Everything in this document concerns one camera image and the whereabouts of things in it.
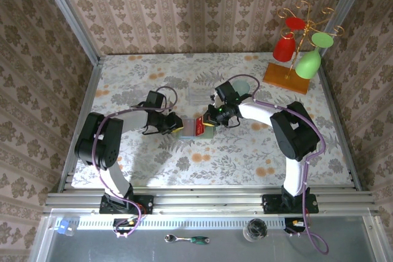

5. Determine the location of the clear acrylic tray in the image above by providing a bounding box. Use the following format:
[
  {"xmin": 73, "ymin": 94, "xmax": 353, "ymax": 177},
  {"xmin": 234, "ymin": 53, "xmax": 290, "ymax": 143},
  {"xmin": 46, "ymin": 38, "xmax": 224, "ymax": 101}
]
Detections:
[{"xmin": 187, "ymin": 85, "xmax": 216, "ymax": 106}]

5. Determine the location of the green wine glass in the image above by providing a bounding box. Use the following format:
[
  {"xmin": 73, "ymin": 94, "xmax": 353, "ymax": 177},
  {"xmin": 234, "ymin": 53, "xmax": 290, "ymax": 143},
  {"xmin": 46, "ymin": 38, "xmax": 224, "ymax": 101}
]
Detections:
[{"xmin": 295, "ymin": 31, "xmax": 334, "ymax": 79}]

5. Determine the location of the blue white plastic connector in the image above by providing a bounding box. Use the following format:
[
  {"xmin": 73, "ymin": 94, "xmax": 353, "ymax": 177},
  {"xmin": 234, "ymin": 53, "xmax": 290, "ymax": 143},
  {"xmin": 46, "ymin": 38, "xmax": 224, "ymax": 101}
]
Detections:
[{"xmin": 56, "ymin": 219, "xmax": 76, "ymax": 237}]

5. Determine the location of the aluminium frame beam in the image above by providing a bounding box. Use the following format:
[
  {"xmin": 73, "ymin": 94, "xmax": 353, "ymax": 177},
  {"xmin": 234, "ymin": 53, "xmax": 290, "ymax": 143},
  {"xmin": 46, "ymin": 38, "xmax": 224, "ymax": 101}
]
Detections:
[{"xmin": 42, "ymin": 185, "xmax": 380, "ymax": 216}]

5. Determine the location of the green card holder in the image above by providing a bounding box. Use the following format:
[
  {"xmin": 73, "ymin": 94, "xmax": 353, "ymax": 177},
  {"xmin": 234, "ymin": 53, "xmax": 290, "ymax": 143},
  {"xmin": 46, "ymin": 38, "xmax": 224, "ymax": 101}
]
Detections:
[{"xmin": 177, "ymin": 116, "xmax": 215, "ymax": 140}]

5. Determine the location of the ratchet wrench green handle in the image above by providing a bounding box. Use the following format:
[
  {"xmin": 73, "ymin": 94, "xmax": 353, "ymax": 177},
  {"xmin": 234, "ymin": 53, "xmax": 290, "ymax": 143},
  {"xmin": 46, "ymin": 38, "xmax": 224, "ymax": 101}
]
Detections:
[{"xmin": 164, "ymin": 233, "xmax": 211, "ymax": 244}]

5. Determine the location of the black cable connector block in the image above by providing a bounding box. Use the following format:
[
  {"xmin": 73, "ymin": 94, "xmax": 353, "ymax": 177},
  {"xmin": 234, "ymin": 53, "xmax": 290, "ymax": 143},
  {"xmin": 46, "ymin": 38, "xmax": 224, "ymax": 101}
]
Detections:
[
  {"xmin": 284, "ymin": 217, "xmax": 307, "ymax": 234},
  {"xmin": 112, "ymin": 217, "xmax": 145, "ymax": 235}
]

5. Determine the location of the red wine glass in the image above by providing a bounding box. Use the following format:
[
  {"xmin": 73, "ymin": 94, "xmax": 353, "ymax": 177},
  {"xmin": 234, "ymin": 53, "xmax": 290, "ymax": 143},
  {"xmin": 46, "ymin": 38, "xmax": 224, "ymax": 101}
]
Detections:
[{"xmin": 272, "ymin": 16, "xmax": 307, "ymax": 63}]

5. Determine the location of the grey metal shelf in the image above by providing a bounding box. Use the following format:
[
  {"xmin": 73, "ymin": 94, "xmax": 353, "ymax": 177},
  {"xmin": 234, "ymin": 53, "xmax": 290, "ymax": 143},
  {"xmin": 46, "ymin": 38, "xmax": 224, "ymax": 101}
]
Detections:
[{"xmin": 29, "ymin": 208, "xmax": 393, "ymax": 262}]

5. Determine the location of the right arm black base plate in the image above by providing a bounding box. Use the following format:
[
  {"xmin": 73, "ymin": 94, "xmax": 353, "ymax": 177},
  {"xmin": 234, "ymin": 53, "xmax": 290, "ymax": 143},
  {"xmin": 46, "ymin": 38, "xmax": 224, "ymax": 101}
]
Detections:
[{"xmin": 262, "ymin": 193, "xmax": 319, "ymax": 215}]

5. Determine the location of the pale teal plastic glass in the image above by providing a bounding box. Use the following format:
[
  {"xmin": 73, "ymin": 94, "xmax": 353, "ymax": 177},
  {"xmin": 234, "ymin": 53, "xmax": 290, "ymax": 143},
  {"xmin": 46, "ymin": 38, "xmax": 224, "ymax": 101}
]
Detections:
[{"xmin": 232, "ymin": 80, "xmax": 251, "ymax": 96}]

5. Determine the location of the aluminium side rail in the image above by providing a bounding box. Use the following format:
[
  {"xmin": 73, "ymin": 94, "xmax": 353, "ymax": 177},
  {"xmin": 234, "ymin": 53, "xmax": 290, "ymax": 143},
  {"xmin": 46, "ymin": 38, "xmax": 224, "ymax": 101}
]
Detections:
[
  {"xmin": 57, "ymin": 55, "xmax": 104, "ymax": 194},
  {"xmin": 316, "ymin": 67, "xmax": 364, "ymax": 191}
]

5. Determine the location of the red credit card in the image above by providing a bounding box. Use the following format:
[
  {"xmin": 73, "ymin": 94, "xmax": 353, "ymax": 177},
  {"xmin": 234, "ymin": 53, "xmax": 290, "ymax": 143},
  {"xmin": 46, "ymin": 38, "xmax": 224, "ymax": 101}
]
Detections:
[{"xmin": 195, "ymin": 116, "xmax": 207, "ymax": 136}]

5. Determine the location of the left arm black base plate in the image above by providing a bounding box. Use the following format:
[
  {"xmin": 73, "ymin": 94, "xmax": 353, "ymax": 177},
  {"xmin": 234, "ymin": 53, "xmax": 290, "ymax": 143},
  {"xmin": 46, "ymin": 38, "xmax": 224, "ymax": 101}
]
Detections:
[{"xmin": 99, "ymin": 195, "xmax": 154, "ymax": 215}]

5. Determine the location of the gold wire rack wooden base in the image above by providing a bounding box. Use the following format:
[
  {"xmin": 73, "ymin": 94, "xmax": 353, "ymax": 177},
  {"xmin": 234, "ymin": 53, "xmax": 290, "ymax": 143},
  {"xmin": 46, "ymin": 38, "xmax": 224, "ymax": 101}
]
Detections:
[{"xmin": 262, "ymin": 0, "xmax": 345, "ymax": 95}]

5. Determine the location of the clear glass jar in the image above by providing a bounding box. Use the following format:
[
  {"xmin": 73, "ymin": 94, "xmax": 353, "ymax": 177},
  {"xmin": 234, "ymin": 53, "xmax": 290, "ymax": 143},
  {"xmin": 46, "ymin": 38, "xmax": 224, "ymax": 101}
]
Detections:
[{"xmin": 243, "ymin": 218, "xmax": 268, "ymax": 242}]

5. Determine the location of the white slotted cable duct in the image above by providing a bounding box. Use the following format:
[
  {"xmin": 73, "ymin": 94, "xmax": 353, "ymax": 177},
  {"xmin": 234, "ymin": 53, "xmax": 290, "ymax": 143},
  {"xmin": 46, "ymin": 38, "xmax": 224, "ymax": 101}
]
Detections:
[{"xmin": 55, "ymin": 215, "xmax": 308, "ymax": 231}]

